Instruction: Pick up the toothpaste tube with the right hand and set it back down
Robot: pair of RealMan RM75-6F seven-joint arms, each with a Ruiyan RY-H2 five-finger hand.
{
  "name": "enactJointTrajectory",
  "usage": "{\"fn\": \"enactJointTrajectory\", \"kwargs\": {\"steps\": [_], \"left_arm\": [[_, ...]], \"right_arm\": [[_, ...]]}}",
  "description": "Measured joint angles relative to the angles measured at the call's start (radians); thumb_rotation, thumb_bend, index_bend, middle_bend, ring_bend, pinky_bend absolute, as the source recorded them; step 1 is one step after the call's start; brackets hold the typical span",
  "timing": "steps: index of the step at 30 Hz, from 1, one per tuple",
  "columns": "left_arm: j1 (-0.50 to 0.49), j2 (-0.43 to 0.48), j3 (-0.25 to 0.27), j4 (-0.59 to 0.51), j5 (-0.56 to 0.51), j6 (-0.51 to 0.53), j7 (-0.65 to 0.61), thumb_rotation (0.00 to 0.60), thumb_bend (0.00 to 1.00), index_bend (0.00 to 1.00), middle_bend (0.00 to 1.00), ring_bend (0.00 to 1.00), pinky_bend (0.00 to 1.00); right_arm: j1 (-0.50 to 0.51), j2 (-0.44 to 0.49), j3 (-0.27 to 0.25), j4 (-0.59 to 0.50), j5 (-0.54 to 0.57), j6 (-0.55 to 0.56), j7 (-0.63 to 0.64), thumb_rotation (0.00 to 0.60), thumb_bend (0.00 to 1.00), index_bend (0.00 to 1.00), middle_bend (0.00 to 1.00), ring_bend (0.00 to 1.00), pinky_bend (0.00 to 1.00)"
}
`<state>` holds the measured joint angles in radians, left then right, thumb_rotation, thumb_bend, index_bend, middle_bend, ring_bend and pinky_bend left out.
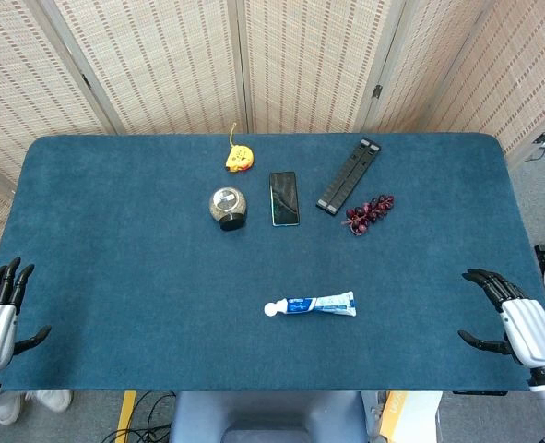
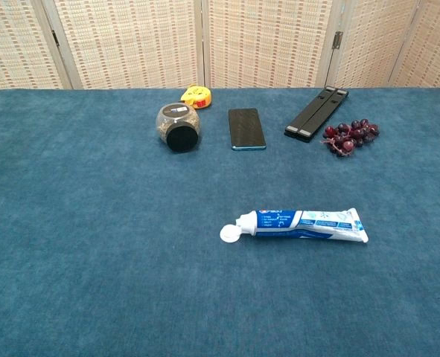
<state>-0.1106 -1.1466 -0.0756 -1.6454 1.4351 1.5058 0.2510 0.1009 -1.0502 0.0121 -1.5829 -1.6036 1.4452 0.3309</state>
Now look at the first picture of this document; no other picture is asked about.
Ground yellow white cardboard box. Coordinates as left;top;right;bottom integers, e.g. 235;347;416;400
376;390;443;443

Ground blue felt table cover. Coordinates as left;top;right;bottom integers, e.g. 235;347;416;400
0;132;545;392

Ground grey blue robot torso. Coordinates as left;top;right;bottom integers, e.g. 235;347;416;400
169;390;379;443

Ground black smartphone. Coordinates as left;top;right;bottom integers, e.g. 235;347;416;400
267;171;302;228

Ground black folding stand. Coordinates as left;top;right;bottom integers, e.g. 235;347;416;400
315;138;383;216

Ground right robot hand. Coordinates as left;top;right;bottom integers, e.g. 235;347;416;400
457;269;545;370

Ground yellow tape measure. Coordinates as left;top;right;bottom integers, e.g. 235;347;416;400
223;122;255;174

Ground blue white toothpaste tube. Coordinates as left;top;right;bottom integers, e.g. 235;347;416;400
263;290;359;318

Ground black floor cables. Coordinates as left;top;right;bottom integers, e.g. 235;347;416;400
99;390;181;443

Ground purple grape bunch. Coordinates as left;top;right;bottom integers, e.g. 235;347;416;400
341;194;396;237

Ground round glass jar black lid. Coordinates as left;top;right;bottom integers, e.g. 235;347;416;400
207;185;249;233

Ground yellow floor strip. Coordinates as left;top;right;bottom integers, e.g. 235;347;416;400
115;390;137;443

